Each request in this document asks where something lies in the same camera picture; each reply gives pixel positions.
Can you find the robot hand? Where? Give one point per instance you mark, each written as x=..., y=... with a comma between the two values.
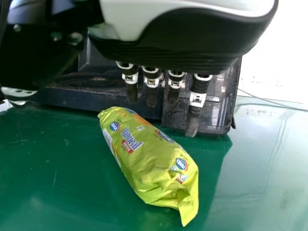
x=183, y=41

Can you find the yellow-green biscuit packet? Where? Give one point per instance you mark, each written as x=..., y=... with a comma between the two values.
x=149, y=156

